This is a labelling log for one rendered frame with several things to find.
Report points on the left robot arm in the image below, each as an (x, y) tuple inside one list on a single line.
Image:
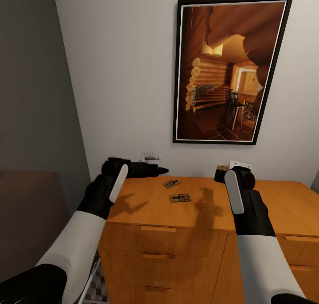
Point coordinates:
[(61, 274)]

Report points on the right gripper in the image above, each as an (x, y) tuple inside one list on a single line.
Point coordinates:
[(219, 176)]

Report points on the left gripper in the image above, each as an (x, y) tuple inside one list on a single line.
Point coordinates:
[(150, 170)]

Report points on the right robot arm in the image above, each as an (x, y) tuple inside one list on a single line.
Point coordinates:
[(267, 277)]

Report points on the cabinet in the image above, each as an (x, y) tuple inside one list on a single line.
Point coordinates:
[(154, 251)]

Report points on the picture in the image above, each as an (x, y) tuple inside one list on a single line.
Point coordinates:
[(226, 55)]

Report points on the door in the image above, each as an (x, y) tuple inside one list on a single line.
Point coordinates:
[(43, 166)]

